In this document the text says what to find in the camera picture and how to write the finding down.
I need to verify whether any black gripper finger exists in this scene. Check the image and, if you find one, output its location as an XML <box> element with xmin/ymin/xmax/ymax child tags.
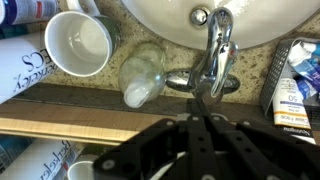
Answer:
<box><xmin>187</xmin><ymin>99</ymin><xmax>219</xmax><ymax>180</ymax></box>

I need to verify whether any clear liquid soap bottle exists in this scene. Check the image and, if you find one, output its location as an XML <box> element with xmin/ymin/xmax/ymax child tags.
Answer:
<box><xmin>118</xmin><ymin>43</ymin><xmax>166</xmax><ymax>108</ymax></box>

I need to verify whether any white Berkeley water bottle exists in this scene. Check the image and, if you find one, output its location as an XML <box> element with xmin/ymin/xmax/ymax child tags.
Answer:
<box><xmin>0</xmin><ymin>32</ymin><xmax>58</xmax><ymax>103</ymax></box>

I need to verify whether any orange cap white bottle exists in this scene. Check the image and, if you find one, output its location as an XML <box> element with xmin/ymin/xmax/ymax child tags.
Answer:
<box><xmin>0</xmin><ymin>0</ymin><xmax>59</xmax><ymax>27</ymax></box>

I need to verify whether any chrome faucet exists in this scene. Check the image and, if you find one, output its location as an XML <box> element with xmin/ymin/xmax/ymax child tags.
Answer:
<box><xmin>166</xmin><ymin>7</ymin><xmax>239</xmax><ymax>105</ymax></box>

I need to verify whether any white sunscreen tube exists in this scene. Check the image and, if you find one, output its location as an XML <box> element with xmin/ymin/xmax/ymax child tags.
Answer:
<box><xmin>272</xmin><ymin>78</ymin><xmax>316</xmax><ymax>144</ymax></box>

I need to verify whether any metal mesh organizer tray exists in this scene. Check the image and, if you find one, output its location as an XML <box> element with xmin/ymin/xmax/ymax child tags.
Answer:
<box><xmin>259</xmin><ymin>37</ymin><xmax>320</xmax><ymax>119</ymax></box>

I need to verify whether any white oval sink basin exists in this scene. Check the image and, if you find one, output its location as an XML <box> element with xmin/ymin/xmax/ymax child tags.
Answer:
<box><xmin>121</xmin><ymin>0</ymin><xmax>320</xmax><ymax>50</ymax></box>

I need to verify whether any white ceramic mug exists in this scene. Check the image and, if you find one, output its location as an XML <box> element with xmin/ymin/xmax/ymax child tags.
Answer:
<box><xmin>44</xmin><ymin>0</ymin><xmax>121</xmax><ymax>77</ymax></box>

